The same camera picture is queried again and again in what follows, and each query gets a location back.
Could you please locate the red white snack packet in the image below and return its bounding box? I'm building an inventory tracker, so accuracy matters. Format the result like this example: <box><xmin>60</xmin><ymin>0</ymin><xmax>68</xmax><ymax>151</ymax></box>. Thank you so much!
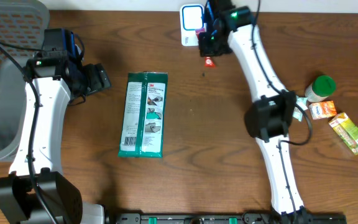
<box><xmin>195</xmin><ymin>27</ymin><xmax>216</xmax><ymax>68</ymax></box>

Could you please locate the green white barcode packet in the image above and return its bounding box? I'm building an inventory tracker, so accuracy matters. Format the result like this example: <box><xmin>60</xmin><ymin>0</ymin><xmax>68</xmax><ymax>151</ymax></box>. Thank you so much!
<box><xmin>118</xmin><ymin>72</ymin><xmax>168</xmax><ymax>158</ymax></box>

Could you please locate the white teal snack packet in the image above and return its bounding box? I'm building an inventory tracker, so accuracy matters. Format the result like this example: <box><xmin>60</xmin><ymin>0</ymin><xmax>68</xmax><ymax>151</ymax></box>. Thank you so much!
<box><xmin>293</xmin><ymin>96</ymin><xmax>308</xmax><ymax>122</ymax></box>

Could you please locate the green lid spice jar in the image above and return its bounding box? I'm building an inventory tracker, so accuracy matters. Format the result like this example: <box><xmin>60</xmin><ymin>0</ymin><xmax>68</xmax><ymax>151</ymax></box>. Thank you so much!
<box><xmin>305</xmin><ymin>75</ymin><xmax>336</xmax><ymax>103</ymax></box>

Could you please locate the orange tissue packet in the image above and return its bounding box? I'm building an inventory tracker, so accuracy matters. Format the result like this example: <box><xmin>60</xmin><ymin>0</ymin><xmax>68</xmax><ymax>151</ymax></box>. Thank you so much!
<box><xmin>309</xmin><ymin>101</ymin><xmax>337</xmax><ymax>119</ymax></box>

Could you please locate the green juice carton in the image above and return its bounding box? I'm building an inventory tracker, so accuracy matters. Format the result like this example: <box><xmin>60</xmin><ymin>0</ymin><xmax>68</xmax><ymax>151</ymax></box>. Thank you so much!
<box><xmin>329</xmin><ymin>113</ymin><xmax>358</xmax><ymax>155</ymax></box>

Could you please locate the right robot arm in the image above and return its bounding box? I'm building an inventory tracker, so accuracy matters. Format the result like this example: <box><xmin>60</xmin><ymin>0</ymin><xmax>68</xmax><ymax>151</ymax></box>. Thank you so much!
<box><xmin>198</xmin><ymin>1</ymin><xmax>312</xmax><ymax>223</ymax></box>

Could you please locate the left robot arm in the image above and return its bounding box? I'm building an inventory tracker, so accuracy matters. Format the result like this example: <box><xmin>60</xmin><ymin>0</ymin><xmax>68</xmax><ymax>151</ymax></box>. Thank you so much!
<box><xmin>0</xmin><ymin>58</ymin><xmax>110</xmax><ymax>223</ymax></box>

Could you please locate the white barcode scanner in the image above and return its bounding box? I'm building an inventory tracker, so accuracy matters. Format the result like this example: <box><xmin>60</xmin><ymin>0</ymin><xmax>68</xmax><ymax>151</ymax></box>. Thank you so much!
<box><xmin>179</xmin><ymin>4</ymin><xmax>206</xmax><ymax>47</ymax></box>

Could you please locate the grey plastic mesh basket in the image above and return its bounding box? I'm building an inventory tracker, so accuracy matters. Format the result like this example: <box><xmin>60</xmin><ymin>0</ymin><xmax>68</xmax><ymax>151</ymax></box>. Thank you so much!
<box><xmin>0</xmin><ymin>1</ymin><xmax>50</xmax><ymax>162</ymax></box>

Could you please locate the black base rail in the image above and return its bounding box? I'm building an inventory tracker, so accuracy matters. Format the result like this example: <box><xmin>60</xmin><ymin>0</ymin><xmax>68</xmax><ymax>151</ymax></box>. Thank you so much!
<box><xmin>104</xmin><ymin>211</ymin><xmax>347</xmax><ymax>224</ymax></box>

